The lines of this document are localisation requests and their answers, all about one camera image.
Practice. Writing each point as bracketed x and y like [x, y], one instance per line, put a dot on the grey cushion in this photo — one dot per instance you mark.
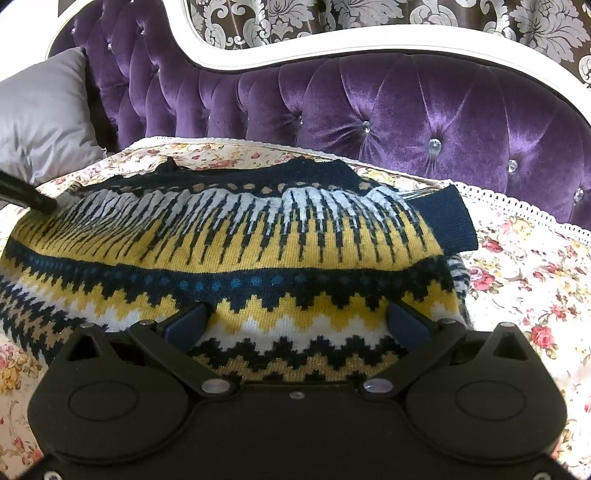
[41, 115]

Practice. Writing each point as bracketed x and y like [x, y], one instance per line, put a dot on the purple tufted sofa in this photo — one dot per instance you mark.
[392, 110]

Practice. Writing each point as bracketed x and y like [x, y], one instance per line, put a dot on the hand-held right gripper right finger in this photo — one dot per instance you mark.
[408, 323]

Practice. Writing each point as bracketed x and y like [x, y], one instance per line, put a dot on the damask patterned curtain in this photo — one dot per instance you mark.
[369, 18]

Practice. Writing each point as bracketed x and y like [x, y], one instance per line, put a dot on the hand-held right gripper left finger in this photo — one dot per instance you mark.
[187, 325]

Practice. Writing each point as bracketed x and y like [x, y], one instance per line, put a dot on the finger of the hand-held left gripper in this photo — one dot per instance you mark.
[27, 196]

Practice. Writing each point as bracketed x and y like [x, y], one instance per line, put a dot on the navy yellow patterned knit sweater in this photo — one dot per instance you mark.
[258, 249]

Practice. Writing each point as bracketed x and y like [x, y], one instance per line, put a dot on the floral blanket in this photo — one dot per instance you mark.
[521, 281]

